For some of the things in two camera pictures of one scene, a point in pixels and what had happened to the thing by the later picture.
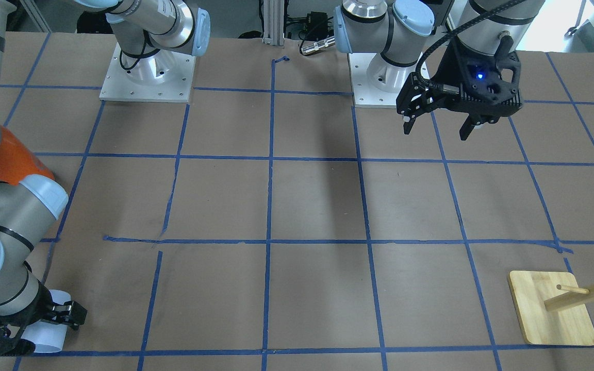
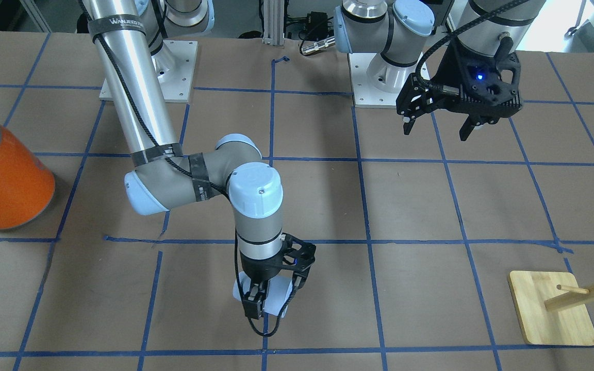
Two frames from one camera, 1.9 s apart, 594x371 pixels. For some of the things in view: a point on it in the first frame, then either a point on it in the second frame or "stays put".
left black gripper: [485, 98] stays put
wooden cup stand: [553, 309] stays put
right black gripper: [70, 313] -> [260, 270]
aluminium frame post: [273, 15] stays put
